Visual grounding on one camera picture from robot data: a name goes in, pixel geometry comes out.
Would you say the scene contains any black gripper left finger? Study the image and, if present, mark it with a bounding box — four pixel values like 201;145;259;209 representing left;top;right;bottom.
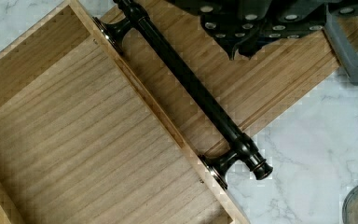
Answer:
200;14;261;61

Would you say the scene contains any black metal drawer handle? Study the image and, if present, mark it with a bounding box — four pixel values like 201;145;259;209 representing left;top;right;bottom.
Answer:
93;0;273;189

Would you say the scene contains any wooden drawer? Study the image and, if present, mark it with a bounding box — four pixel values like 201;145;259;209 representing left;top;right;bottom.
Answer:
0;0;358;224

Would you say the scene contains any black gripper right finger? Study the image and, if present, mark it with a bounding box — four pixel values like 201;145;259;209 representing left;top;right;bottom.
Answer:
239;4;326;58

